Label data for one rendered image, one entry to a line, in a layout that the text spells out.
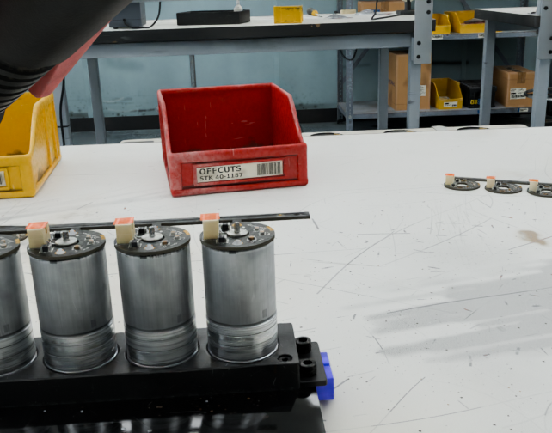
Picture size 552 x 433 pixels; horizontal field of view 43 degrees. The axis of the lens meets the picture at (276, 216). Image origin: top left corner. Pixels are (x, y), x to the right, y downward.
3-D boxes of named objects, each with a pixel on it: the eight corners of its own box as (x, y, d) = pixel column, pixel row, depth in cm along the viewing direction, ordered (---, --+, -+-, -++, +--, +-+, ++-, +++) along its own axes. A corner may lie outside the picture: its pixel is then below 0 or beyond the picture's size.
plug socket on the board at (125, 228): (140, 243, 23) (138, 223, 23) (113, 244, 23) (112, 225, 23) (143, 234, 24) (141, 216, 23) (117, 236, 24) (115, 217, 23)
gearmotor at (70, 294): (114, 393, 24) (97, 251, 22) (39, 398, 23) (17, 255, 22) (125, 356, 26) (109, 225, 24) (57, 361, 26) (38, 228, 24)
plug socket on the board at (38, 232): (52, 247, 23) (50, 228, 22) (26, 249, 23) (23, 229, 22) (58, 239, 23) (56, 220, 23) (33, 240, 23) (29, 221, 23)
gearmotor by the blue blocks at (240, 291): (280, 383, 24) (276, 241, 22) (208, 387, 24) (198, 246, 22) (276, 347, 26) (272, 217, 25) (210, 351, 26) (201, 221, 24)
